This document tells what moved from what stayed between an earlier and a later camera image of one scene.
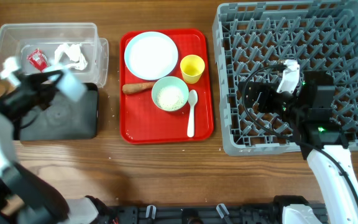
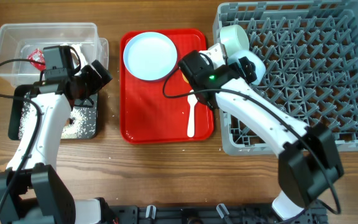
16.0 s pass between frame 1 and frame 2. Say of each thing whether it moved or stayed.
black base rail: stayed
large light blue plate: stayed
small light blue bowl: moved
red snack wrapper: stayed
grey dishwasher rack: stayed
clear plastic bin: stayed
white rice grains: moved
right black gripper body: moved
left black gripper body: moved
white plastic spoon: stayed
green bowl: moved
